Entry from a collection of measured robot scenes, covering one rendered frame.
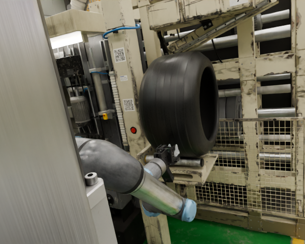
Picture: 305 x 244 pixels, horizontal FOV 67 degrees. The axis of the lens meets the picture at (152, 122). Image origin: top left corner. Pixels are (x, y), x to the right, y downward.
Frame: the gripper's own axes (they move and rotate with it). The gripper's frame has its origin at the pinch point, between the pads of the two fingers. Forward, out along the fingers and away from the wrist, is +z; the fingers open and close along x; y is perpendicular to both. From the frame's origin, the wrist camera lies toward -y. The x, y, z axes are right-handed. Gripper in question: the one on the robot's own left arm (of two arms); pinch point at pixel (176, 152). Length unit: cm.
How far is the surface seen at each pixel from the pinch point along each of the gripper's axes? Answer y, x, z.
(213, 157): -18.8, -8.0, 37.9
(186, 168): -13.5, -0.2, 10.1
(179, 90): 30.5, -5.9, -1.9
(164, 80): 35.4, 2.0, 0.8
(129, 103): 23.0, 33.4, 15.5
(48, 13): 355, 921, 759
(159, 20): 69, 19, 40
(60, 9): 386, 922, 842
